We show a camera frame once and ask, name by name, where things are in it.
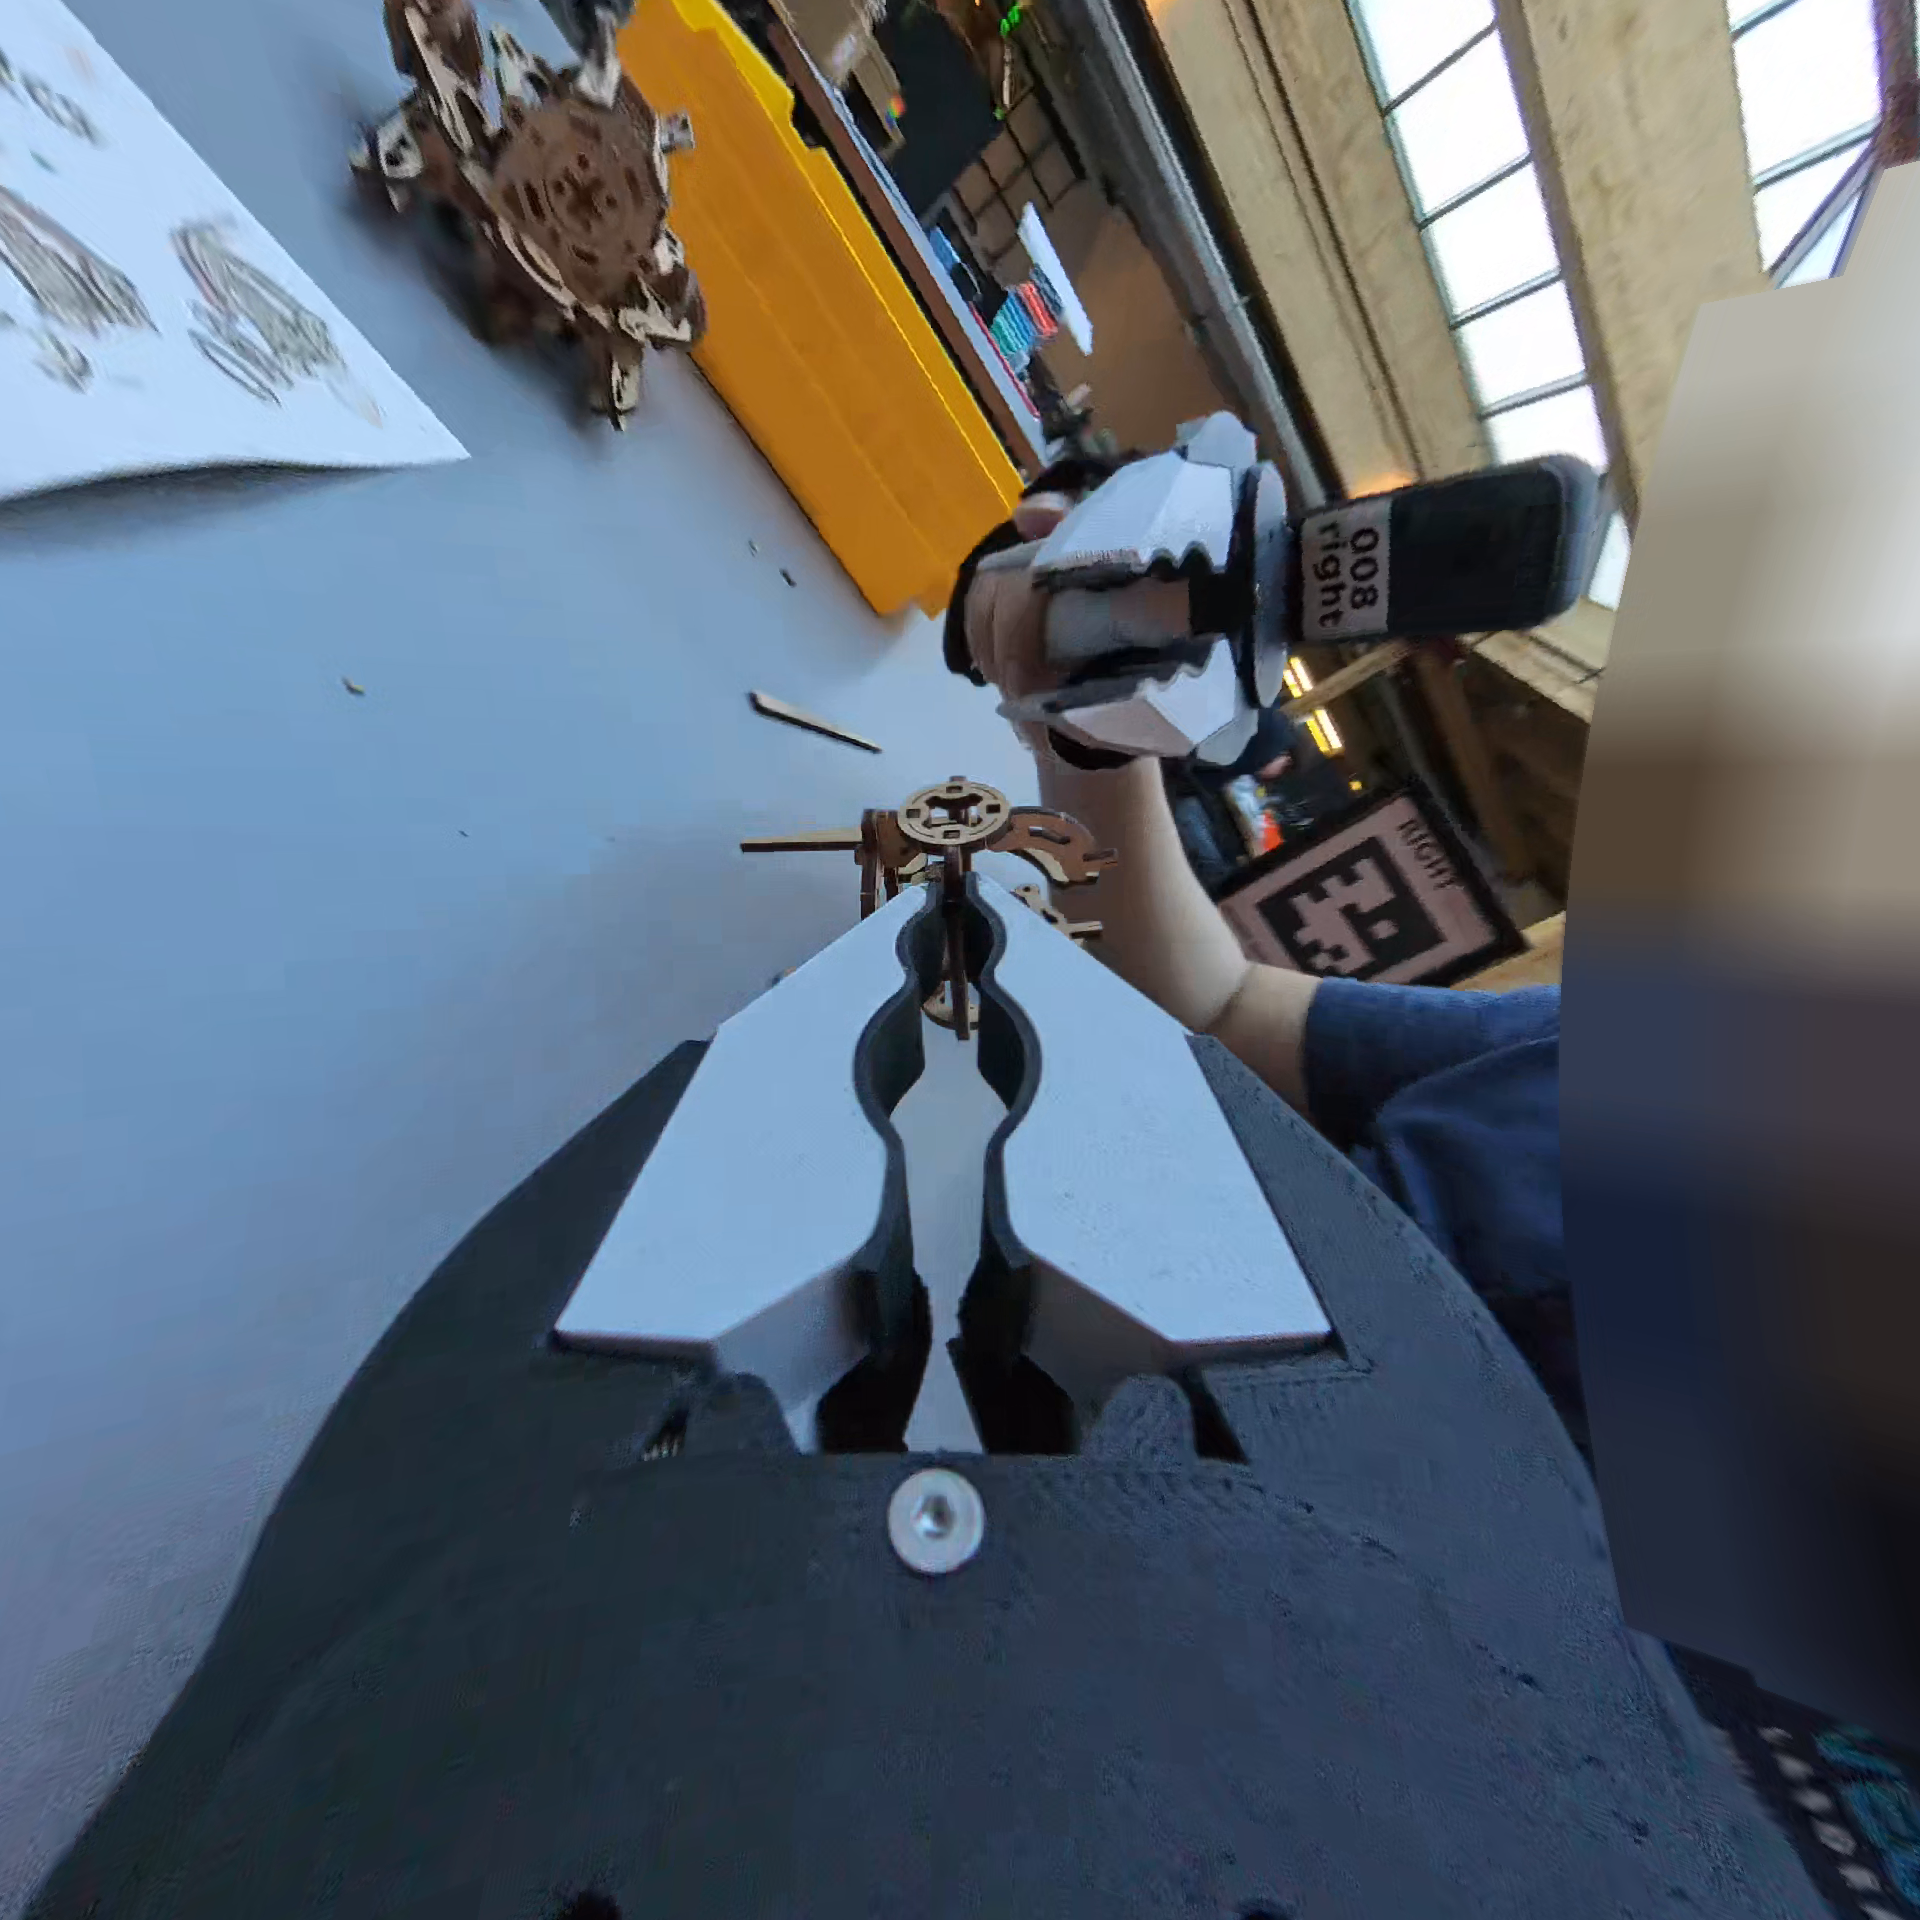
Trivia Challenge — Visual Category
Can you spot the white instruction booklet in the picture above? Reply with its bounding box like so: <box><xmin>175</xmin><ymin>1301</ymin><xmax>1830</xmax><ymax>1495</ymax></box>
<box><xmin>0</xmin><ymin>0</ymin><xmax>471</xmax><ymax>504</ymax></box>

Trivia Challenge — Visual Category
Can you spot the framed black-white marker sign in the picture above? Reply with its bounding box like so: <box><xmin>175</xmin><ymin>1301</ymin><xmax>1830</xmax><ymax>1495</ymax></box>
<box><xmin>1215</xmin><ymin>785</ymin><xmax>1529</xmax><ymax>991</ymax></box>

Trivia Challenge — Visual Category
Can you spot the person's right forearm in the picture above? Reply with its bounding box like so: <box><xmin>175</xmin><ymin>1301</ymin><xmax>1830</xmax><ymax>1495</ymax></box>
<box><xmin>1036</xmin><ymin>742</ymin><xmax>1315</xmax><ymax>1120</ymax></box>

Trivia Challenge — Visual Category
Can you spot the teal patterned black cloth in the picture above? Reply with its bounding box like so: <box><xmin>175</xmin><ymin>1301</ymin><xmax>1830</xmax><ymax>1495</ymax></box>
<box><xmin>1709</xmin><ymin>1640</ymin><xmax>1920</xmax><ymax>1920</ymax></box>

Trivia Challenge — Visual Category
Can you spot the stack of colourful folders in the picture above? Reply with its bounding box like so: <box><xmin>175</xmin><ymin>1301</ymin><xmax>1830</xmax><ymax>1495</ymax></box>
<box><xmin>982</xmin><ymin>269</ymin><xmax>1074</xmax><ymax>377</ymax></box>

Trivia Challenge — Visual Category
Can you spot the yellow plastic bin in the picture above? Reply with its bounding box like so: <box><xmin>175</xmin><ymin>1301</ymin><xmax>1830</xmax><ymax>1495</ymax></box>
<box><xmin>614</xmin><ymin>0</ymin><xmax>1028</xmax><ymax>620</ymax></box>

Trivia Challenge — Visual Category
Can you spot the thin wooden stick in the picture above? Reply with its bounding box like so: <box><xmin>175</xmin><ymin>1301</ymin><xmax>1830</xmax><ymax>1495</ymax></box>
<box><xmin>749</xmin><ymin>689</ymin><xmax>884</xmax><ymax>754</ymax></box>

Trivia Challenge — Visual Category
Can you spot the person's right hand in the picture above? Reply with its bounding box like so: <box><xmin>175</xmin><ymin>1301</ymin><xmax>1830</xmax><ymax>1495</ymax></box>
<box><xmin>965</xmin><ymin>497</ymin><xmax>1078</xmax><ymax>701</ymax></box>

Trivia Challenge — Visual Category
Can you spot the large wooden gear model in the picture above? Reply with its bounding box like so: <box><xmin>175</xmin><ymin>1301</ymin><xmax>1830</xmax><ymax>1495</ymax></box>
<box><xmin>349</xmin><ymin>0</ymin><xmax>711</xmax><ymax>431</ymax></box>

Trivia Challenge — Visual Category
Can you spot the glass roof window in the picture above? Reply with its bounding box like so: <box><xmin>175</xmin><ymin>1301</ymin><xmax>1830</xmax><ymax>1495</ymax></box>
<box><xmin>1350</xmin><ymin>0</ymin><xmax>1920</xmax><ymax>601</ymax></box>

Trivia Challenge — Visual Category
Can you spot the white sign board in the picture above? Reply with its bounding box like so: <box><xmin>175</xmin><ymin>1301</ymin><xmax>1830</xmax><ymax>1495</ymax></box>
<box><xmin>1018</xmin><ymin>200</ymin><xmax>1094</xmax><ymax>354</ymax></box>

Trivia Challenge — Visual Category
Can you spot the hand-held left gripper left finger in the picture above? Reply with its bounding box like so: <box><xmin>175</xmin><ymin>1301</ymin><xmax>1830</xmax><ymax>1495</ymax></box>
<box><xmin>556</xmin><ymin>882</ymin><xmax>941</xmax><ymax>1454</ymax></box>

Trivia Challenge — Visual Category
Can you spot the wooden gyroscope model assembly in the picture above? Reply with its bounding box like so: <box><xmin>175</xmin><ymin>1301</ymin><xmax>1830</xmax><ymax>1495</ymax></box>
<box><xmin>739</xmin><ymin>773</ymin><xmax>1121</xmax><ymax>1040</ymax></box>

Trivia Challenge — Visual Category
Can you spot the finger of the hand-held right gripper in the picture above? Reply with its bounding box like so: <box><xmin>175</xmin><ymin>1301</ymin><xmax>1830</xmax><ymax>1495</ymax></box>
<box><xmin>1031</xmin><ymin>412</ymin><xmax>1269</xmax><ymax>601</ymax></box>
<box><xmin>994</xmin><ymin>590</ymin><xmax>1265</xmax><ymax>767</ymax></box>

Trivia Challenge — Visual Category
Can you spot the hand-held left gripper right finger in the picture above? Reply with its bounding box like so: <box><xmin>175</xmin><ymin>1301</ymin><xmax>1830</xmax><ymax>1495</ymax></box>
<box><xmin>965</xmin><ymin>873</ymin><xmax>1337</xmax><ymax>1454</ymax></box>

